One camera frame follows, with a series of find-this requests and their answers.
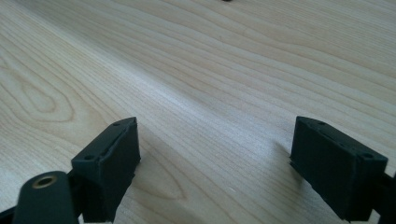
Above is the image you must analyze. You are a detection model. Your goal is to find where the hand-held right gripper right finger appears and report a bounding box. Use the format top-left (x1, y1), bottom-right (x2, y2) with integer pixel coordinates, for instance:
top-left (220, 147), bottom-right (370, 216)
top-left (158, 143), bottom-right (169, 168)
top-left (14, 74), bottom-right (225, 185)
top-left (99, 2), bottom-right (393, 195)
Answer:
top-left (289, 115), bottom-right (389, 223)

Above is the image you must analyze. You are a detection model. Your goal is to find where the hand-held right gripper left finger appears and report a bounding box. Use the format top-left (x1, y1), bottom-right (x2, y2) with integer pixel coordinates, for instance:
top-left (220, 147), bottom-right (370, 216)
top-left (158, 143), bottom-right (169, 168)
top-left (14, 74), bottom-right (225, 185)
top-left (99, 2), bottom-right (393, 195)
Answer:
top-left (70, 116), bottom-right (142, 224)

